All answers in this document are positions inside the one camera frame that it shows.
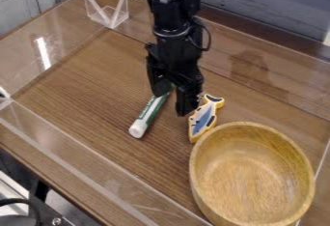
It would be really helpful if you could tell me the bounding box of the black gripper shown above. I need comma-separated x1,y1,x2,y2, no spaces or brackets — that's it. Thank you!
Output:
145,26,202,117

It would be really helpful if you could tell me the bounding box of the black cable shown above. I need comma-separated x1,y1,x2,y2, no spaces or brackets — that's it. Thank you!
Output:
0,198,46,226

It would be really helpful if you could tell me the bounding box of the clear acrylic front wall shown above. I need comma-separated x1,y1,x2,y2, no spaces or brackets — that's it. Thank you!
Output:
0,99,210,226

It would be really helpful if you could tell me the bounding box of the brown wooden bowl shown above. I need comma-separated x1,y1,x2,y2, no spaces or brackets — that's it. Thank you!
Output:
189,122,315,226

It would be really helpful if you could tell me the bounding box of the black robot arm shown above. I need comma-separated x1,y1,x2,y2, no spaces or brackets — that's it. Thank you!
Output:
145,0,202,116

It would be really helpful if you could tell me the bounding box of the yellow blue fish toy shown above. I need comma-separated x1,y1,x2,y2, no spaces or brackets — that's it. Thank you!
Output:
188,94,224,143

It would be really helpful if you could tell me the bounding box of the green white marker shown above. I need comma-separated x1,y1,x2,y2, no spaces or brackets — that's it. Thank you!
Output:
128,92,169,139

